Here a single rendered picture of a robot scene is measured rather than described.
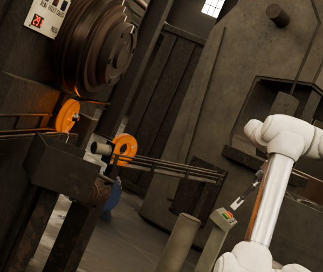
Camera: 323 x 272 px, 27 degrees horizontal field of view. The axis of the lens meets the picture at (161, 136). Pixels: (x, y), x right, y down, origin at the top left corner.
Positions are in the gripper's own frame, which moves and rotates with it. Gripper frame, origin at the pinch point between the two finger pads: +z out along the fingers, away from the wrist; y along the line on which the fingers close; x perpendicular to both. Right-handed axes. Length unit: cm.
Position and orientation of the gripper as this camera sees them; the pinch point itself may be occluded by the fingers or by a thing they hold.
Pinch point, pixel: (236, 203)
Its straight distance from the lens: 340.7
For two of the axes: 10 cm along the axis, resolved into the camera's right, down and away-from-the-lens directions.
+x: 6.9, 6.9, -2.1
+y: -2.4, -0.5, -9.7
